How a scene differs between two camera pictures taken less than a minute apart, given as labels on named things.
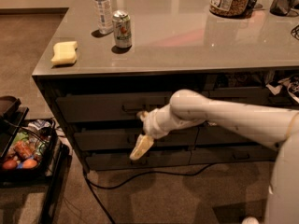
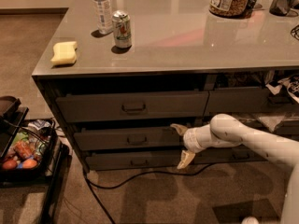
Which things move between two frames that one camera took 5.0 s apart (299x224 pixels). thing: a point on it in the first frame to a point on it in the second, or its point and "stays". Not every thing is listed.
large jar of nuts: [231, 1] stays
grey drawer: [108, 106] stays
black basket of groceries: [32, 148] stays
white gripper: [150, 124] to [191, 139]
